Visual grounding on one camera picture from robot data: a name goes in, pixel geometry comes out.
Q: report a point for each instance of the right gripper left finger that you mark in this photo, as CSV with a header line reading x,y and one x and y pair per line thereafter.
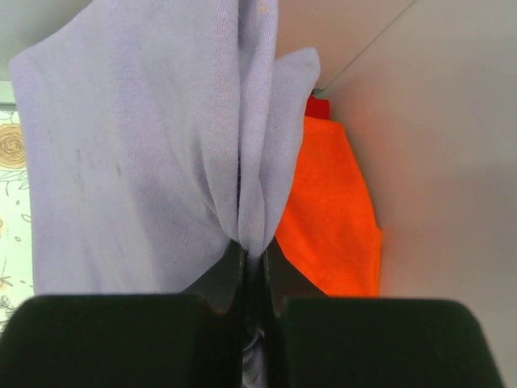
x,y
187,339

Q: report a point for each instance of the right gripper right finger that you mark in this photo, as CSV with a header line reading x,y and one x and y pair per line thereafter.
x,y
313,340

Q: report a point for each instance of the purple t shirt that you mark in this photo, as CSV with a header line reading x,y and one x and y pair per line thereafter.
x,y
157,133

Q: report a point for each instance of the folded orange t shirt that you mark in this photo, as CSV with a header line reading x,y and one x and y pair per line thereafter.
x,y
328,230

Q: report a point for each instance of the floral patterned table mat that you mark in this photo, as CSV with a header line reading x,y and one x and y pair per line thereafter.
x,y
16,221

